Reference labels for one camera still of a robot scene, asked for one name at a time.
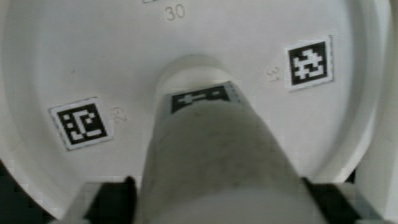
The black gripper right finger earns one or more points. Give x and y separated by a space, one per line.
342 203

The white round table top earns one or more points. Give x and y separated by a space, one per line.
100 55

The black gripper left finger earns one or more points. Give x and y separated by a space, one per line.
104 204

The white cylindrical table leg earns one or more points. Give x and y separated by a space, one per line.
219 178

